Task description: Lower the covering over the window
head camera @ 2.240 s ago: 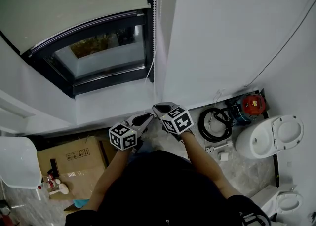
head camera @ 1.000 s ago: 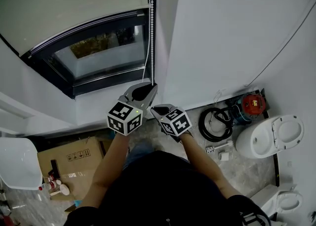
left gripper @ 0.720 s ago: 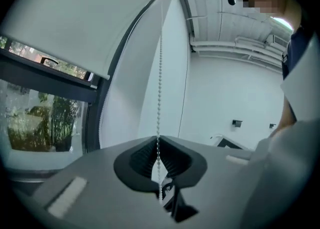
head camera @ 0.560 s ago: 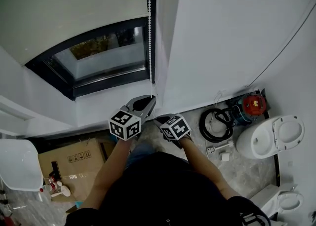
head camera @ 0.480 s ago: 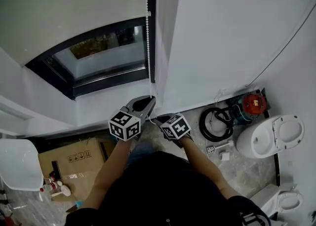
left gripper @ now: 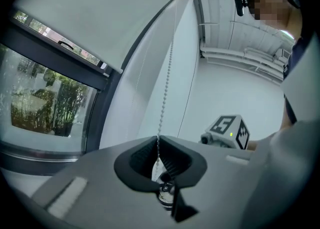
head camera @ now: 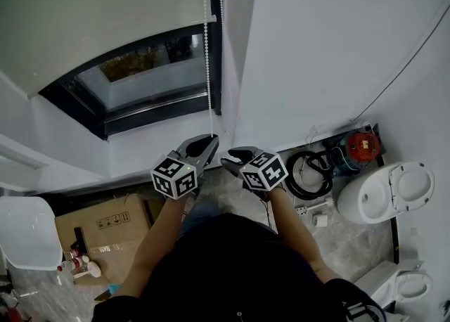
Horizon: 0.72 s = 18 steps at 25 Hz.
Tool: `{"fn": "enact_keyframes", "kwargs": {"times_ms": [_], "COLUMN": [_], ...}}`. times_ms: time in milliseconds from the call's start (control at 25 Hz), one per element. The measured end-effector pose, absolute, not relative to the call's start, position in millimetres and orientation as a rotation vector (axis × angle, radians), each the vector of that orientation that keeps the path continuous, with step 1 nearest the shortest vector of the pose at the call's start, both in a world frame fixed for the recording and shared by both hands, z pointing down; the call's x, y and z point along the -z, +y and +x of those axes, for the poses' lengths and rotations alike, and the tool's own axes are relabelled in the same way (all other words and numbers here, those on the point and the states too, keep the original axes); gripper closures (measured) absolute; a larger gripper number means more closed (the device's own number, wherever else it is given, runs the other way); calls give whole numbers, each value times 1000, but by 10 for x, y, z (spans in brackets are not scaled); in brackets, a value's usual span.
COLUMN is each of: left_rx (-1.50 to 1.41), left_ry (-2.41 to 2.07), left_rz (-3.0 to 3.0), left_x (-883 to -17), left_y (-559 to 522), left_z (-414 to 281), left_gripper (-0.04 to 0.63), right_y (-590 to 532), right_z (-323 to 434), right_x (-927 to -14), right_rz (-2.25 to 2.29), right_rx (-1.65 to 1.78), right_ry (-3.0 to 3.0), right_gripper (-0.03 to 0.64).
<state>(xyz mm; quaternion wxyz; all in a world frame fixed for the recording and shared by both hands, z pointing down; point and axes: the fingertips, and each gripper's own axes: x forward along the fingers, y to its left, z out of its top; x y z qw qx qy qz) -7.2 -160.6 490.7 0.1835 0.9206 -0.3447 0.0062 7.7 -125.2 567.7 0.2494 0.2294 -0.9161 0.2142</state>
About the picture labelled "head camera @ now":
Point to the black window frame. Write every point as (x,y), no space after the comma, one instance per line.
(158,116)

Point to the red and teal machine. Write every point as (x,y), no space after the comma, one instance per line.
(364,145)

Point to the person's left forearm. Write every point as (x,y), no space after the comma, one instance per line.
(154,246)

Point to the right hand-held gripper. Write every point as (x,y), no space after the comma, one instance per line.
(263,173)

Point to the small white toilet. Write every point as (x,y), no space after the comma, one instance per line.
(413,285)

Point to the large white toilet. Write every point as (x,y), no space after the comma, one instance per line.
(365,197)

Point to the teal cloth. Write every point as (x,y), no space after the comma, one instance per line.
(113,289)

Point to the person's blue jeans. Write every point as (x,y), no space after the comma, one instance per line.
(200,213)

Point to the person's right forearm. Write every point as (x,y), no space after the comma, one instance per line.
(295,232)

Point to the white power strip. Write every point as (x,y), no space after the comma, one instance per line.
(301,211)

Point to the white window sill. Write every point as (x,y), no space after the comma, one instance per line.
(147,152)

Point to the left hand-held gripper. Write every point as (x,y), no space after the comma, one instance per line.
(174,178)

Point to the brown cardboard box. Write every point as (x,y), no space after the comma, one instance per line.
(119,243)

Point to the black baseboard strip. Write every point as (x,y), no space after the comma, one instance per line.
(394,239)

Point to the person's black shirt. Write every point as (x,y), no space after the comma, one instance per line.
(228,278)

